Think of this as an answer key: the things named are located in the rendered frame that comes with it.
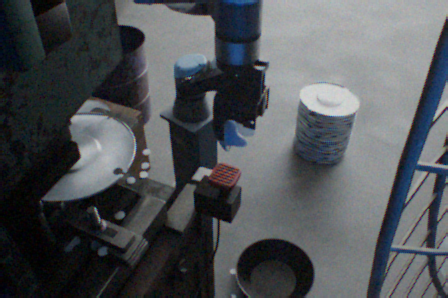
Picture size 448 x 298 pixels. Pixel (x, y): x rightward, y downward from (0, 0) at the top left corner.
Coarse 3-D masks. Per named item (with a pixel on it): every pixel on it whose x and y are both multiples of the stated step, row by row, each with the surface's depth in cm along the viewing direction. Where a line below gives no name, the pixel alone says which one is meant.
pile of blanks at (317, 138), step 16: (304, 112) 182; (352, 112) 178; (304, 128) 187; (320, 128) 180; (336, 128) 179; (352, 128) 189; (304, 144) 193; (320, 144) 186; (336, 144) 186; (320, 160) 194; (336, 160) 195
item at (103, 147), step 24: (72, 120) 94; (96, 120) 94; (96, 144) 87; (120, 144) 88; (72, 168) 81; (96, 168) 82; (120, 168) 83; (48, 192) 77; (72, 192) 77; (96, 192) 77
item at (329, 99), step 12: (312, 84) 194; (324, 84) 194; (336, 84) 194; (300, 96) 185; (312, 96) 186; (324, 96) 185; (336, 96) 185; (348, 96) 186; (324, 108) 179; (336, 108) 179; (348, 108) 179
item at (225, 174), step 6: (216, 168) 85; (222, 168) 85; (228, 168) 85; (234, 168) 85; (210, 174) 84; (216, 174) 84; (222, 174) 84; (228, 174) 84; (234, 174) 84; (240, 174) 85; (210, 180) 83; (216, 180) 83; (222, 180) 82; (228, 180) 83; (234, 180) 83; (216, 186) 82; (222, 186) 82; (228, 186) 81; (234, 186) 83
